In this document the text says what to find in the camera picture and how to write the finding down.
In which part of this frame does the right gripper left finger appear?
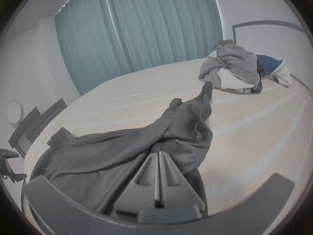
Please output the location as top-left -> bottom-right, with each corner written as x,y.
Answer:
115,152 -> 159,216

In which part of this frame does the round wall mirror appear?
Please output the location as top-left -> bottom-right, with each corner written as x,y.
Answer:
6,100 -> 23,125

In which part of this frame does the pile of clothes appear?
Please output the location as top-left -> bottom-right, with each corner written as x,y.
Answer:
198,44 -> 293,94

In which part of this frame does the bed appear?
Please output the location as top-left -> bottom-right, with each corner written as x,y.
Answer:
21,20 -> 313,217

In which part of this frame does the black garment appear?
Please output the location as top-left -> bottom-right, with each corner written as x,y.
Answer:
29,82 -> 214,217

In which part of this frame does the blue-green curtain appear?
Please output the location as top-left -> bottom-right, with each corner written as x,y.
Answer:
54,0 -> 130,97
105,0 -> 224,73

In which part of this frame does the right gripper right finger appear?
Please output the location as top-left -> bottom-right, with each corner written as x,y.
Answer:
159,151 -> 205,212

